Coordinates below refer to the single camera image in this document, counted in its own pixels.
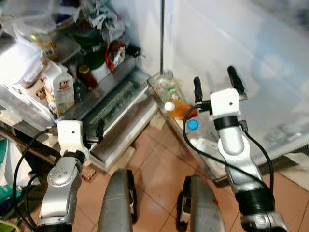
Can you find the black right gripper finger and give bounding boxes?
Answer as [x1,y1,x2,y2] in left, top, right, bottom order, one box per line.
[193,76,204,103]
[227,65,249,102]

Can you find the white fridge door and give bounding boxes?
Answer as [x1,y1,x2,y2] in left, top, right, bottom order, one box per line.
[161,0,309,187]

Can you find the clear fridge drawer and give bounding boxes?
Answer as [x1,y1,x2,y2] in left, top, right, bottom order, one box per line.
[57,67,161,171]

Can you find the blue cap plastic bottle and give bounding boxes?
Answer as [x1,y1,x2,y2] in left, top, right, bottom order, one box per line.
[187,118,200,131]

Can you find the clear door shelf bin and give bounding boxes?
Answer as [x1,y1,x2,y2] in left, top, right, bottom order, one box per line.
[147,71,227,183]

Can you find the white milk carton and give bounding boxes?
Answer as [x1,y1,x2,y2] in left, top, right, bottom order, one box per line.
[42,62,76,118]

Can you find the green bottle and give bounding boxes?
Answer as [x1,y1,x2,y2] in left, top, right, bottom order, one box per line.
[79,33,112,84]

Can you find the red snack packet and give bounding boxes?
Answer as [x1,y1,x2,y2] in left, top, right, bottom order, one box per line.
[105,41,128,71]

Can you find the yellow labelled can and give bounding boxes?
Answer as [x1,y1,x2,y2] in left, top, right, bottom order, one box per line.
[28,32,59,61]

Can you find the white plastic container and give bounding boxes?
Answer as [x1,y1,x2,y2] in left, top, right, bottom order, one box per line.
[0,33,45,88]

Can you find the black and white bag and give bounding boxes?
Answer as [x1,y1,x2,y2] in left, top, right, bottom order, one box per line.
[81,0,126,43]

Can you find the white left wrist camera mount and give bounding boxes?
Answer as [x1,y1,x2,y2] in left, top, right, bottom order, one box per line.
[56,119,90,163]

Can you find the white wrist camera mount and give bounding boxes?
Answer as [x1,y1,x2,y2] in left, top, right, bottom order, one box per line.
[210,88,242,119]
[56,119,90,163]

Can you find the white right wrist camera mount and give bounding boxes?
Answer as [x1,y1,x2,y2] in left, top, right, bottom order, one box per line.
[210,88,242,119]

